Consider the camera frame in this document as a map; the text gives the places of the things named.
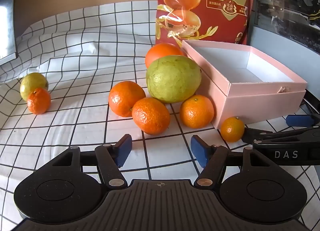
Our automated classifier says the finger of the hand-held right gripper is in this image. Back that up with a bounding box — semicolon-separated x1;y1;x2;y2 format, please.
286;114;320;128
241;126;320;144

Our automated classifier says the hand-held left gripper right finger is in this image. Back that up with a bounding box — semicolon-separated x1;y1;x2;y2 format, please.
190;134;274;189

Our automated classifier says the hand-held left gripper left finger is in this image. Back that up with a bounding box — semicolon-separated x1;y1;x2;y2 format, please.
47;134;132;189

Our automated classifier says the tiny mandarin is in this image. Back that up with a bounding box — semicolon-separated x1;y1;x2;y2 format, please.
220;117;245;143

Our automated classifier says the pink cardboard box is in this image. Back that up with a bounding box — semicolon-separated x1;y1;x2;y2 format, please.
181;39;308;130

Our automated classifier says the large green guava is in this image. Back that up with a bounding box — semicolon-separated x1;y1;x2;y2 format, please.
146;55;202;104

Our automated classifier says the small rough mandarin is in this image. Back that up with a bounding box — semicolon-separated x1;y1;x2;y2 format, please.
27;87;51;115

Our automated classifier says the large orange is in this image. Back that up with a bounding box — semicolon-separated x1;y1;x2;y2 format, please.
145;43;185;69

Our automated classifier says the small yellow-green guava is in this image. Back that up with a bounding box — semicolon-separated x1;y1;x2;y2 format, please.
20;72;49;102

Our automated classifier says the white black-checked cloth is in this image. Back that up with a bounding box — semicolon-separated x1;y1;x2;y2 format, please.
0;1;320;231

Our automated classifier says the black computer case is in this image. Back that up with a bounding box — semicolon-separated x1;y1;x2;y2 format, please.
247;0;320;92

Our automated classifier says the red printed snack bag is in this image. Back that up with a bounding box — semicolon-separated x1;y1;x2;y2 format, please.
154;0;257;49

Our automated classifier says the dark monitor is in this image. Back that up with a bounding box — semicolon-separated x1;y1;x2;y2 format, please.
0;0;18;66

